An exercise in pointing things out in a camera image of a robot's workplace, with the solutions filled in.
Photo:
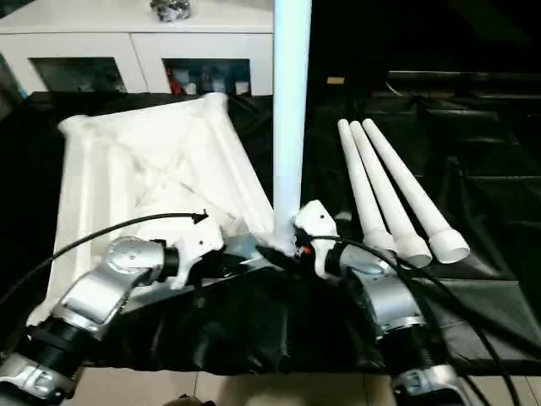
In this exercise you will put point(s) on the white plastic table leg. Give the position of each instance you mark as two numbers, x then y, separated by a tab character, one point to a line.
380	182
359	182
291	105
406	182

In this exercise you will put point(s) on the white plastic table top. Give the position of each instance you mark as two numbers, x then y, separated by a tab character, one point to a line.
148	169

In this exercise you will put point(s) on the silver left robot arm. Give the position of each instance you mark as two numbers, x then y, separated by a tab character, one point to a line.
97	287

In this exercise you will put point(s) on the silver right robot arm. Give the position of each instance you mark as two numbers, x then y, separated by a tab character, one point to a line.
393	300

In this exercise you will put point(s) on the black work mat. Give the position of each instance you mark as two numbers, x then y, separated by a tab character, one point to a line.
253	321

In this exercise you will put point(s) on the dark robot body part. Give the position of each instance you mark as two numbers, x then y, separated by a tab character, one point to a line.
192	401

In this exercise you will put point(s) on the white jar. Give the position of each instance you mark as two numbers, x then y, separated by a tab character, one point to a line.
191	89
216	86
242	88

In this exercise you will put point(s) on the red bottle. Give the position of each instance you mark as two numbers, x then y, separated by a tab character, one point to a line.
175	82

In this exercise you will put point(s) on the white cabinet with glass doors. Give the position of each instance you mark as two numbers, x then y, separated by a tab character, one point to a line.
84	42

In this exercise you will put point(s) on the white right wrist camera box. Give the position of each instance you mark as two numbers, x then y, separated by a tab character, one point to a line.
317	224

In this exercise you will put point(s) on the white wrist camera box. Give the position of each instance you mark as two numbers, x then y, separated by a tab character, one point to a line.
317	224
198	245

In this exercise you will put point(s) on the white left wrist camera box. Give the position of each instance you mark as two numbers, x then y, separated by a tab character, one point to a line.
198	245

